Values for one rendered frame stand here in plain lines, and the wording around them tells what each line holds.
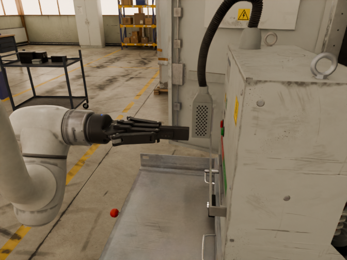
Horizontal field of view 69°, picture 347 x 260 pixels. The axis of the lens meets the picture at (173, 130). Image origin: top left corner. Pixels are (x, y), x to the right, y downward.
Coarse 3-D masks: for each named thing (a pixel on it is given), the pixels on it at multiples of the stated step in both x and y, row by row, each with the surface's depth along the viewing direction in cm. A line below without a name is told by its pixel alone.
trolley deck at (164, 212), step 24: (144, 192) 100; (168, 192) 100; (192, 192) 100; (120, 216) 89; (144, 216) 89; (168, 216) 89; (192, 216) 89; (120, 240) 79; (144, 240) 79; (168, 240) 79; (192, 240) 79
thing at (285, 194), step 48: (240, 48) 77; (288, 48) 77; (288, 96) 43; (336, 96) 42; (240, 144) 48; (288, 144) 47; (336, 144) 46; (240, 192) 53; (288, 192) 51; (336, 192) 50; (240, 240) 58; (288, 240) 57
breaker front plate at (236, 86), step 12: (228, 48) 83; (240, 72) 50; (228, 84) 76; (240, 84) 49; (228, 96) 73; (240, 96) 48; (228, 108) 71; (240, 108) 47; (228, 120) 69; (240, 120) 46; (228, 132) 67; (228, 144) 65; (228, 156) 64; (228, 168) 62; (228, 180) 60; (228, 192) 59; (228, 204) 58; (228, 216) 56
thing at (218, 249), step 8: (216, 160) 106; (216, 168) 101; (216, 176) 96; (216, 184) 92; (216, 192) 88; (216, 200) 84; (216, 216) 78; (216, 224) 75; (216, 232) 73; (216, 240) 71; (216, 248) 69
